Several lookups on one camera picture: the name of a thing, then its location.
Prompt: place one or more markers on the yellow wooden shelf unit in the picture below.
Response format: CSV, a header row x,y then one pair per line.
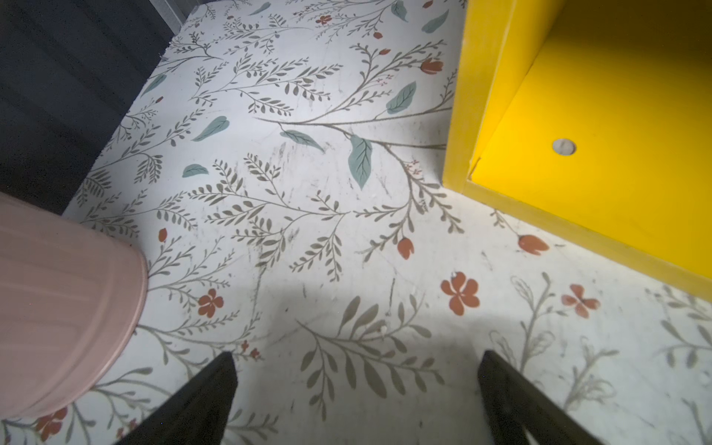
x,y
592,121

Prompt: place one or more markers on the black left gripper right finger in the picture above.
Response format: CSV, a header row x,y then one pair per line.
x,y
518,412

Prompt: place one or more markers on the pink metal pen bucket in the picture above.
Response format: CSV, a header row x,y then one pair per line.
x,y
71,298

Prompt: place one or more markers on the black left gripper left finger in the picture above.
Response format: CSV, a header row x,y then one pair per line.
x,y
195,414

